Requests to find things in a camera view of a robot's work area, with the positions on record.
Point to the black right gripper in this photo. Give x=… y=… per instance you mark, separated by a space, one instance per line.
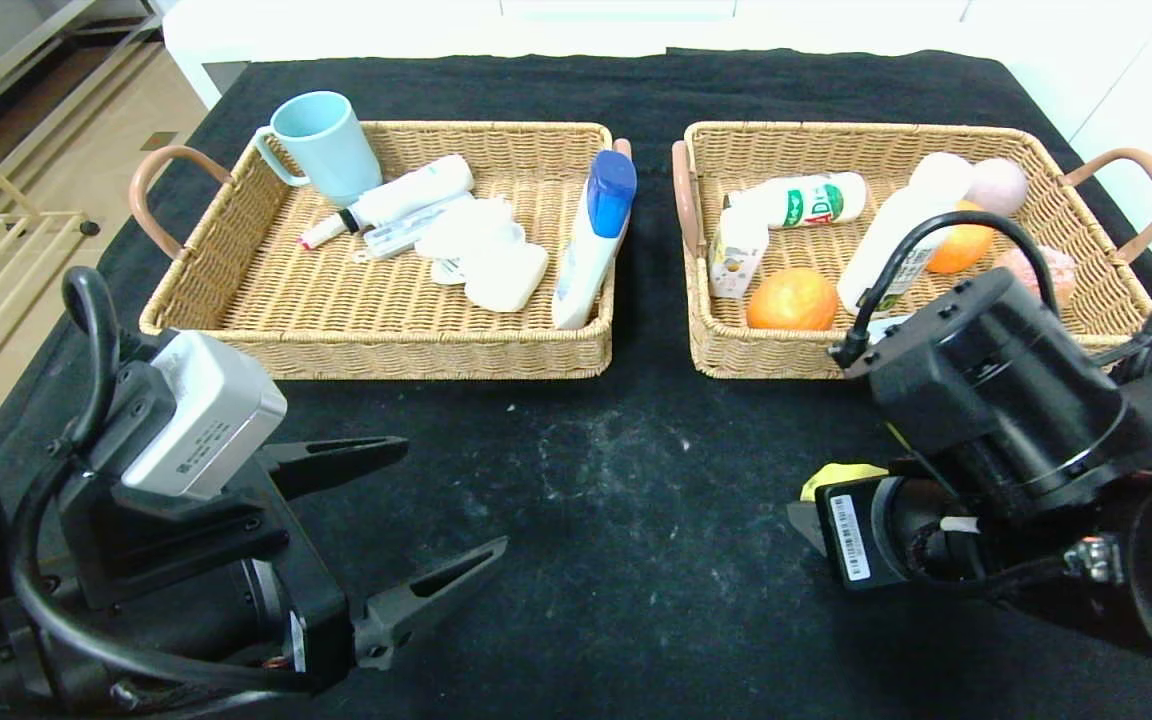
x=851 y=537

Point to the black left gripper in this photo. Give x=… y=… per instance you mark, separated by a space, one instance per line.
x=314 y=590

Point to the yellow lemon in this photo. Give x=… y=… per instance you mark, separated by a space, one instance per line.
x=836 y=475

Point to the small yellow juice carton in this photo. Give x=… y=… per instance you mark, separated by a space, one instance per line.
x=736 y=260

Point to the white soap bar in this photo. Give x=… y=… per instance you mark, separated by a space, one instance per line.
x=511 y=285

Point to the white bottle blue cap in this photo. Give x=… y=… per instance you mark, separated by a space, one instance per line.
x=591 y=260

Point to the large white milk bottle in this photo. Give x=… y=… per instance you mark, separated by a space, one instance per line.
x=941 y=178

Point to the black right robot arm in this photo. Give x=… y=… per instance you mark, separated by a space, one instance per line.
x=996 y=390

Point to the black tablecloth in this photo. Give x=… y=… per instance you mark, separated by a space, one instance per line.
x=636 y=500

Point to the orange fruit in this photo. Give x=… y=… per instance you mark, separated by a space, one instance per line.
x=794 y=300
x=966 y=250

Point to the clear plastic toothbrush case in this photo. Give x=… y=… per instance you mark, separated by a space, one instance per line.
x=391 y=240

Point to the small white green-label bottle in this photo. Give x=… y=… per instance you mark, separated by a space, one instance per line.
x=806 y=201

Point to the white tube red tip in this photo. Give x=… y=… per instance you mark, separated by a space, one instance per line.
x=404 y=193

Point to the brown bread bun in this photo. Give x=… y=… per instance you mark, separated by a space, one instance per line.
x=1061 y=270

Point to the pale pink egg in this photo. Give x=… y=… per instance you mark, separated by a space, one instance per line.
x=1001 y=186

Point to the light blue mug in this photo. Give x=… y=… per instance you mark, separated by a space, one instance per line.
x=329 y=148

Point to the white table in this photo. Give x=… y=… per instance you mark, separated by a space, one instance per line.
x=191 y=40

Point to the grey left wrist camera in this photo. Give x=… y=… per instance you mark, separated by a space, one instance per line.
x=201 y=415

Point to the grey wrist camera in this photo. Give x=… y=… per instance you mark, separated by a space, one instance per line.
x=201 y=415
x=891 y=328

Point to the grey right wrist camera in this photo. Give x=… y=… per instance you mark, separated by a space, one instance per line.
x=891 y=328

